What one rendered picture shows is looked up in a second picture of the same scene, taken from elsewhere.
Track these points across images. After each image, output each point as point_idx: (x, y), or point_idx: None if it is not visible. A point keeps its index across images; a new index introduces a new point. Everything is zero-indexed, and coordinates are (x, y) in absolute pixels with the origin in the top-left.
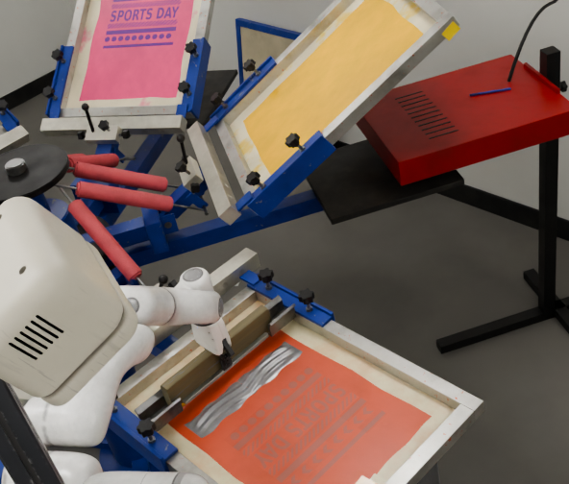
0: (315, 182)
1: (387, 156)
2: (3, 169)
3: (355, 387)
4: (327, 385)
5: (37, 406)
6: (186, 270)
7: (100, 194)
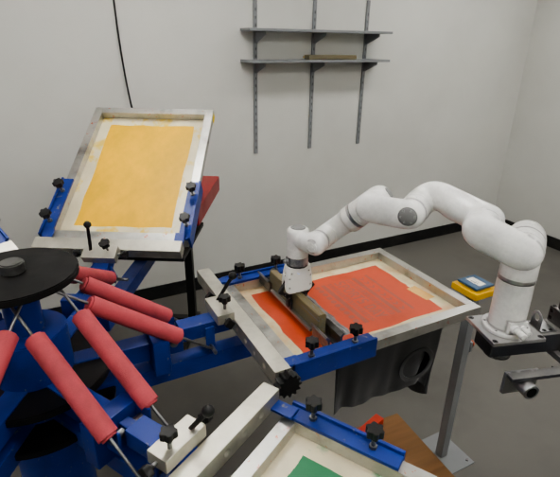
0: None
1: None
2: None
3: (341, 278)
4: (334, 285)
5: (489, 212)
6: (289, 228)
7: (88, 272)
